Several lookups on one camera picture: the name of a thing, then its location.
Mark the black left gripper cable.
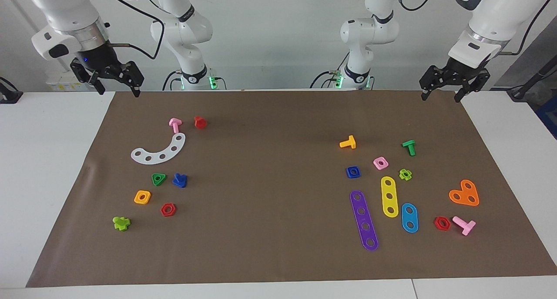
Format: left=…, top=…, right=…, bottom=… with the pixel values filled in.
left=394, top=0, right=557, bottom=56

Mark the brown paper mat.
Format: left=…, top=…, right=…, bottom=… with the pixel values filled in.
left=25, top=89, right=557, bottom=288

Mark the purple four-hole strip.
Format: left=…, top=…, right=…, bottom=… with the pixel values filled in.
left=349, top=190, right=379, bottom=251

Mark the yellow three-hole strip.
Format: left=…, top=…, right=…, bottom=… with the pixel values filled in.
left=381, top=176, right=399, bottom=218

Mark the orange angled plate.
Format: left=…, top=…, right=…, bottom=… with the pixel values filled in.
left=449, top=179, right=480, bottom=207

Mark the blue crate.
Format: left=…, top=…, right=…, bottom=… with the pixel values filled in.
left=537, top=97, right=557, bottom=139

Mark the black base cable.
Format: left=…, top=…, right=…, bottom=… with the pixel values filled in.
left=162, top=71, right=183, bottom=91
left=310, top=71, right=339, bottom=89

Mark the blue two-hole strip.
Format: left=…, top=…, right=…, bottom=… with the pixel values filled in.
left=401, top=203, right=419, bottom=234

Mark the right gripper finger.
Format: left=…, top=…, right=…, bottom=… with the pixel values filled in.
left=121, top=61, right=144, bottom=98
left=70, top=60, right=106, bottom=96

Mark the black table clamp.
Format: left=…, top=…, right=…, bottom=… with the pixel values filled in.
left=0, top=77, right=23, bottom=104

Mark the white curved five-hole strip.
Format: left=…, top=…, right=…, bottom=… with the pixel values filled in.
left=131, top=133, right=186, bottom=165

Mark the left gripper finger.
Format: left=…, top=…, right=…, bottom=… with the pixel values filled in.
left=454, top=69, right=491, bottom=103
left=419, top=66, right=444, bottom=101

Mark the white cardboard box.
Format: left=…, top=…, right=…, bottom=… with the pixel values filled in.
left=46, top=71, right=94, bottom=92

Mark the black stand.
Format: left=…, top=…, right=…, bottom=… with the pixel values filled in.
left=507, top=55, right=557, bottom=102

